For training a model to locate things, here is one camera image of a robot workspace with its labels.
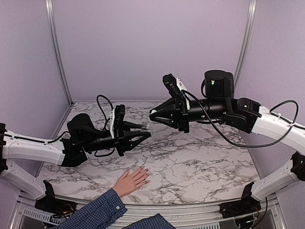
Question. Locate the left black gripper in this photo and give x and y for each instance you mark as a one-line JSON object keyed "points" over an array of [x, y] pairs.
{"points": [[127, 135]]}

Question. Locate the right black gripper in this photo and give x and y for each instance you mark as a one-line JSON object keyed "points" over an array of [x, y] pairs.
{"points": [[173, 113]]}

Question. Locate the clear nail polish bottle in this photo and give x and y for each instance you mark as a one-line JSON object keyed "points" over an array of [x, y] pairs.
{"points": [[147, 129]]}

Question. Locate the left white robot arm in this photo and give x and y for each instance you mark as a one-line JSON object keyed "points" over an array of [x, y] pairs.
{"points": [[65, 152]]}

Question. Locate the blue checkered sleeve forearm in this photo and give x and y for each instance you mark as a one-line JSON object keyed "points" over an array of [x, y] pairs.
{"points": [[98, 214]]}

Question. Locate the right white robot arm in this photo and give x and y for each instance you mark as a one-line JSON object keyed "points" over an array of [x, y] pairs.
{"points": [[220, 106]]}

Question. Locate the person's bare hand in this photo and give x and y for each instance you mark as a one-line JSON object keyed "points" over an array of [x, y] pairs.
{"points": [[130, 182]]}

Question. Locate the blue checkered shirt body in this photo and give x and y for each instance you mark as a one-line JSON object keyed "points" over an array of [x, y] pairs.
{"points": [[154, 222]]}

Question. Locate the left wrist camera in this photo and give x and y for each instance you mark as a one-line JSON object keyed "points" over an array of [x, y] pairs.
{"points": [[116, 121]]}

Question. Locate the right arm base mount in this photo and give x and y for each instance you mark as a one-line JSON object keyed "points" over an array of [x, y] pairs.
{"points": [[245, 205]]}

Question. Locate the right aluminium frame post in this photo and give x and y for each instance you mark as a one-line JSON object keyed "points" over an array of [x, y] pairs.
{"points": [[246, 39]]}

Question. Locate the aluminium frame post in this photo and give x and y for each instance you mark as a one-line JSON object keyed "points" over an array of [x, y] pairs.
{"points": [[57, 52], [246, 39]]}

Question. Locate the front aluminium rail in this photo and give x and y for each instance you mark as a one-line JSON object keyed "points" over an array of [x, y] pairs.
{"points": [[193, 216]]}

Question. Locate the left aluminium frame post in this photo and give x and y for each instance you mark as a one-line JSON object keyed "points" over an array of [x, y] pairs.
{"points": [[57, 52]]}

